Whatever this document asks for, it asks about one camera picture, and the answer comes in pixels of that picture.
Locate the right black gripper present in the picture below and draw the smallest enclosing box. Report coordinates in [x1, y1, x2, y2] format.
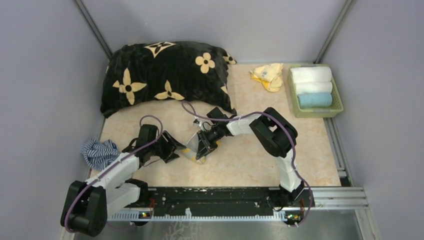
[196, 125, 223, 160]

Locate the pale yellow cream towel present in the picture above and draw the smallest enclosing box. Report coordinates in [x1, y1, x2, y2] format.
[250, 63, 284, 93]

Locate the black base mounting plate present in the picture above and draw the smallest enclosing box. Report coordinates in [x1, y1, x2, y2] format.
[129, 187, 315, 217]

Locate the white rolled towel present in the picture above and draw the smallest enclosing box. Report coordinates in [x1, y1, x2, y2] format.
[290, 66, 332, 83]
[294, 82, 333, 95]

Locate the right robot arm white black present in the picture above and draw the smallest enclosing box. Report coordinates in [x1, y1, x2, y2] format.
[192, 107, 305, 206]

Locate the white toothed cable strip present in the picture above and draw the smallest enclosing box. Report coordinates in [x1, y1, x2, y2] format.
[108, 208, 288, 222]

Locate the middle white rolled towel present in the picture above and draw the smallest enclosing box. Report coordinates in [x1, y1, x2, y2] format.
[294, 82, 333, 95]

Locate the black pillow with tan flowers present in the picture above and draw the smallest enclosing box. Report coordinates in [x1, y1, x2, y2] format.
[100, 41, 237, 118]

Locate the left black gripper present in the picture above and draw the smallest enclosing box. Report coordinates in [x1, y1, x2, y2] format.
[148, 130, 186, 163]

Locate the light blue towel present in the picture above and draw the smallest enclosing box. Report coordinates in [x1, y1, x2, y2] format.
[297, 92, 333, 109]

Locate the top white rolled towel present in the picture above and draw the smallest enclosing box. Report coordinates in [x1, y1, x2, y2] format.
[290, 66, 332, 83]

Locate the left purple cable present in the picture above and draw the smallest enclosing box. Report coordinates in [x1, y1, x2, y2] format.
[63, 114, 165, 234]

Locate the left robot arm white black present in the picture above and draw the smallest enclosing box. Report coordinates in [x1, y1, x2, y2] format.
[60, 124, 186, 237]

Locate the blue white striped towel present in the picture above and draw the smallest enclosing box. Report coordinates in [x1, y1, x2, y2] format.
[80, 138, 121, 172]

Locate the aluminium frame rail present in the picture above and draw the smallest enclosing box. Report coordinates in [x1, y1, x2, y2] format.
[311, 186, 369, 211]

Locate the yellow grey towel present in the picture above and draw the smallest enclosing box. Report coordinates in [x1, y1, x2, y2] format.
[180, 130, 218, 165]

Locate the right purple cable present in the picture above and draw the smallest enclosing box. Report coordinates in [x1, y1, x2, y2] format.
[181, 100, 314, 228]

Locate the purple cable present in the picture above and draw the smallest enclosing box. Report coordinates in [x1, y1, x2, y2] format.
[63, 114, 165, 234]
[181, 100, 314, 228]

